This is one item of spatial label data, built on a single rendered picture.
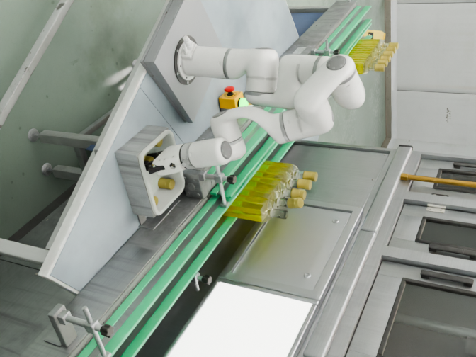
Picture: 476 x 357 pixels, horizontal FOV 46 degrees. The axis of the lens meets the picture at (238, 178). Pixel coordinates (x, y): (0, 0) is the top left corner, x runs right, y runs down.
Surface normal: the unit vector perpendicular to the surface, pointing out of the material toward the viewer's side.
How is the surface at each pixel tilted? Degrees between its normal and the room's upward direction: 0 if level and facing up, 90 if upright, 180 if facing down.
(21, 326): 90
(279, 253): 90
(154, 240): 90
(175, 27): 3
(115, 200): 0
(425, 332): 90
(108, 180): 0
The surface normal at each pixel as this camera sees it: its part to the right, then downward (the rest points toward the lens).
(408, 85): -0.43, 0.54
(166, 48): 0.90, 0.15
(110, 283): -0.15, -0.83
